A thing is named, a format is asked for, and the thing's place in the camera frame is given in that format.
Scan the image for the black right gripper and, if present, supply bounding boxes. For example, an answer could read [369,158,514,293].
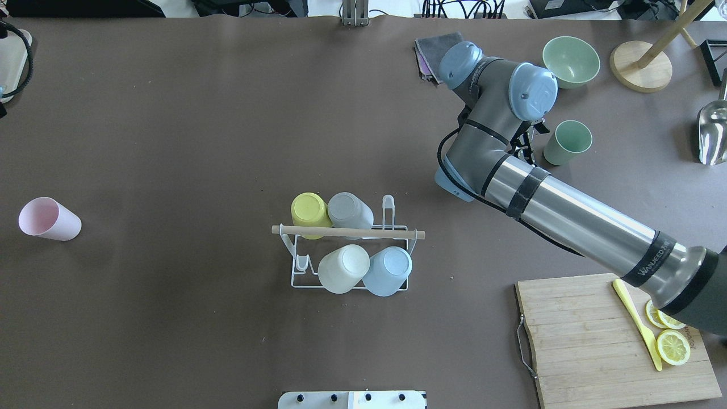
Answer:
[509,118,550,165]

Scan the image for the green plastic cup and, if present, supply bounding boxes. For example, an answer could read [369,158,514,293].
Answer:
[544,120,593,166]

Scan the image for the pink plastic cup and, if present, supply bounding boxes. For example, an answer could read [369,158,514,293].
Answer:
[18,197,82,241]

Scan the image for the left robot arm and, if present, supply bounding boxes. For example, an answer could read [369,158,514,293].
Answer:
[1,20,34,118]

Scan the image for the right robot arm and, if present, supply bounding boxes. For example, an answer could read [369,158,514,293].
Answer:
[434,41,726,336]

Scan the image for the light blue plastic cup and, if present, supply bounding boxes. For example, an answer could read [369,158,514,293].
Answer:
[362,246,413,296]

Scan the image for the grey plastic cup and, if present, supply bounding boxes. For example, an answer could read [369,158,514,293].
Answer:
[327,192,374,229]

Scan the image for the white plastic cup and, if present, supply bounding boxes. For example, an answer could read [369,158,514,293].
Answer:
[317,244,370,294]

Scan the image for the yellow plastic cup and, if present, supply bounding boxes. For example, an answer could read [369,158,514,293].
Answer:
[290,192,333,228]

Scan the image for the green bowl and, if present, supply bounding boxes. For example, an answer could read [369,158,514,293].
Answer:
[542,36,601,90]

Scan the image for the purple cloth under grey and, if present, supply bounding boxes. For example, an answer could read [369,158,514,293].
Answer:
[413,46,433,81]

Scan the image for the grey folded cloth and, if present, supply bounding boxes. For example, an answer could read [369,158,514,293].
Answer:
[415,31,464,85]

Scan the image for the wooden stand with round base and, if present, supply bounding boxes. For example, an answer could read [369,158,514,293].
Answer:
[609,1,712,93]

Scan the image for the metal scoop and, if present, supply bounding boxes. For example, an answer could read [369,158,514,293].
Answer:
[698,70,726,166]

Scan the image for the wooden cutting board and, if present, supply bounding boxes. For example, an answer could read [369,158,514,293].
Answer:
[516,273,722,408]

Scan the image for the lemon slice hidden behind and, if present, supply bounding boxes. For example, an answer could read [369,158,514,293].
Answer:
[644,299,668,329]

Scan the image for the lemon slice upper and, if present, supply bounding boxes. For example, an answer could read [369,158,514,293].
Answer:
[657,309,687,331]

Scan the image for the lemon slice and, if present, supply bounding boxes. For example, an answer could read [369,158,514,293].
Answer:
[656,329,691,366]
[657,309,687,331]

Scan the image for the yellow plastic knife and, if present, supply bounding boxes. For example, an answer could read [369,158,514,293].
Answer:
[611,279,663,371]

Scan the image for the lemon slice lower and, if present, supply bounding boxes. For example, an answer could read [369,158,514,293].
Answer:
[656,329,691,366]

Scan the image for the beige plastic tray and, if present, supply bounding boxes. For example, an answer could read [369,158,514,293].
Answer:
[1,31,28,95]

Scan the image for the black frame object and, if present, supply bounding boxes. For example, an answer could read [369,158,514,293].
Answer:
[699,39,726,86]

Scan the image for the white wire cup rack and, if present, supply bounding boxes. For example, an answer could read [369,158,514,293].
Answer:
[271,195,425,291]

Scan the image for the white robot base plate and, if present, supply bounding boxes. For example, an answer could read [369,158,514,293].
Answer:
[277,389,428,408]

